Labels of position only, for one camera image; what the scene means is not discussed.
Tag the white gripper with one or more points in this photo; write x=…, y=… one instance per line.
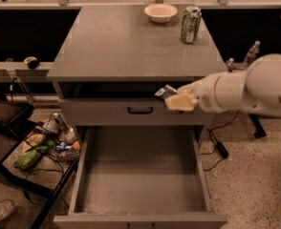
x=204, y=91

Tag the dark blue rxbar wrapper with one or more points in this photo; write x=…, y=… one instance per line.
x=165, y=92

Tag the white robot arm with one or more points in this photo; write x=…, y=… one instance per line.
x=255, y=90

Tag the grey drawer cabinet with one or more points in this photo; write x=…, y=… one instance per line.
x=116, y=52

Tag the open grey middle drawer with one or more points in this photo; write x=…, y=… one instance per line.
x=145, y=177

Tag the closed grey top drawer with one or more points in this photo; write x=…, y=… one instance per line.
x=130, y=112

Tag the clear plastic water bottle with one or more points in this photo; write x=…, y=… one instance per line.
x=252, y=53

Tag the green soda can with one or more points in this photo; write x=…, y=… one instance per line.
x=191, y=23

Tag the white paper bowl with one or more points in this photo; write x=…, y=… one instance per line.
x=160, y=13

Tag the metal can in pile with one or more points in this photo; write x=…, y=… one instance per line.
x=59, y=121

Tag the tan snack bag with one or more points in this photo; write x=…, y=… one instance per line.
x=32, y=141

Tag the small black yellow device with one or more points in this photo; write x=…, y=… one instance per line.
x=32, y=62

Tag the green chip bag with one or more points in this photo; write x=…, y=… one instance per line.
x=26, y=161

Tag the dark brown chair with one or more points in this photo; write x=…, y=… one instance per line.
x=13, y=114

